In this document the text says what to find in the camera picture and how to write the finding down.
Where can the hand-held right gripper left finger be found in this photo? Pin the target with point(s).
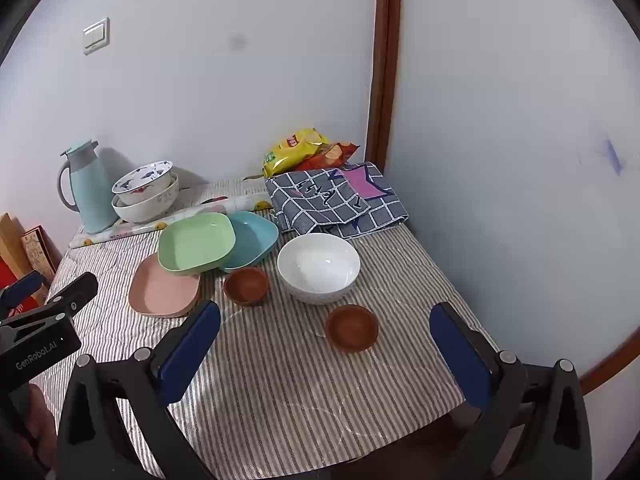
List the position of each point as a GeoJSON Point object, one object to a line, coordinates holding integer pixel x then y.
{"type": "Point", "coordinates": [189, 355]}

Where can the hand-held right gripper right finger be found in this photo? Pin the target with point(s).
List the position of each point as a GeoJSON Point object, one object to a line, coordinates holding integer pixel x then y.
{"type": "Point", "coordinates": [460, 355]}

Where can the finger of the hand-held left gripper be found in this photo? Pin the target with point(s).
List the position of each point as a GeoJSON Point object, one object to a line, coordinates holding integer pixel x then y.
{"type": "Point", "coordinates": [75, 291]}
{"type": "Point", "coordinates": [22, 286]}

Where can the pink plate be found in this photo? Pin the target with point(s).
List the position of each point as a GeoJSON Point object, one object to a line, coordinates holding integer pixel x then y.
{"type": "Point", "coordinates": [160, 290]}

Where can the small brown bowl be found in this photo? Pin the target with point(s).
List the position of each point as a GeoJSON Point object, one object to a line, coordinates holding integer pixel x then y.
{"type": "Point", "coordinates": [245, 285]}
{"type": "Point", "coordinates": [351, 327]}

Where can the green plate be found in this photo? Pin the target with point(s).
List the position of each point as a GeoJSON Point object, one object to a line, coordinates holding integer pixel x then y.
{"type": "Point", "coordinates": [197, 242]}

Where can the teal plate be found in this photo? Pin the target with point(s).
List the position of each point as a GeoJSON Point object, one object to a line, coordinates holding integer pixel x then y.
{"type": "Point", "coordinates": [252, 240]}

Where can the person's left hand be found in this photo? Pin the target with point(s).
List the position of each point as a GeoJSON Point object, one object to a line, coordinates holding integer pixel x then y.
{"type": "Point", "coordinates": [41, 425]}

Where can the red box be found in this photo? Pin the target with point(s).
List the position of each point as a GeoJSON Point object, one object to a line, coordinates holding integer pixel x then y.
{"type": "Point", "coordinates": [10, 275]}

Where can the patterned brown box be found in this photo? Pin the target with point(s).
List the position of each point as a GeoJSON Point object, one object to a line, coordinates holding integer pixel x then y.
{"type": "Point", "coordinates": [37, 252]}

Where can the brown cardboard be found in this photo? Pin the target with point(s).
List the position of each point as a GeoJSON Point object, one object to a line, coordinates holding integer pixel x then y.
{"type": "Point", "coordinates": [10, 245]}

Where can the striped quilt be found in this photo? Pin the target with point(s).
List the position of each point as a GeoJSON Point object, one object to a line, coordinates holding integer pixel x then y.
{"type": "Point", "coordinates": [280, 385]}

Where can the light blue thermos jug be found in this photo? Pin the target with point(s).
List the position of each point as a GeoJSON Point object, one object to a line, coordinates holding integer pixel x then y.
{"type": "Point", "coordinates": [95, 195]}

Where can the rolled cartoon printed mat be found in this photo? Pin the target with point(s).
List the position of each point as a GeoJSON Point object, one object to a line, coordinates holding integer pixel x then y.
{"type": "Point", "coordinates": [150, 227]}

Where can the white floral bowl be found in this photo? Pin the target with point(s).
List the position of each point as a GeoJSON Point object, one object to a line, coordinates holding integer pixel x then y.
{"type": "Point", "coordinates": [150, 208]}

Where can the blue patterned bowl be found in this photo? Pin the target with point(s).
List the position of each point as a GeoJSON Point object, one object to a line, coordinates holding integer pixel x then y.
{"type": "Point", "coordinates": [142, 175]}

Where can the wooden skirting board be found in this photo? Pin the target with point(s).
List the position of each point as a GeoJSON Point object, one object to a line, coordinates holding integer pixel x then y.
{"type": "Point", "coordinates": [617, 360]}

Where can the printed paper sheet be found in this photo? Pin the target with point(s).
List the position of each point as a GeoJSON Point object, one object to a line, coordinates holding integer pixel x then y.
{"type": "Point", "coordinates": [220, 190]}

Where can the grey checked cloth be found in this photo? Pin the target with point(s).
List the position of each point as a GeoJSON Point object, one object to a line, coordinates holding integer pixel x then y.
{"type": "Point", "coordinates": [320, 200]}

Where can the yellow chip bag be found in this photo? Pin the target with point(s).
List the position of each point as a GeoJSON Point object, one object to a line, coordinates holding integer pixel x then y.
{"type": "Point", "coordinates": [292, 152]}

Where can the red chip bag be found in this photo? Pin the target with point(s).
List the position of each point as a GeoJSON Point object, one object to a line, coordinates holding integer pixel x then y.
{"type": "Point", "coordinates": [335, 155]}

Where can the white light switch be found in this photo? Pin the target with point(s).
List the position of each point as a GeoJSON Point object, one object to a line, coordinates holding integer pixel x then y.
{"type": "Point", "coordinates": [96, 35]}

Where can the wooden door frame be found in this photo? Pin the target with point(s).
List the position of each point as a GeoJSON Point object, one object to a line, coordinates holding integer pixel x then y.
{"type": "Point", "coordinates": [385, 60]}

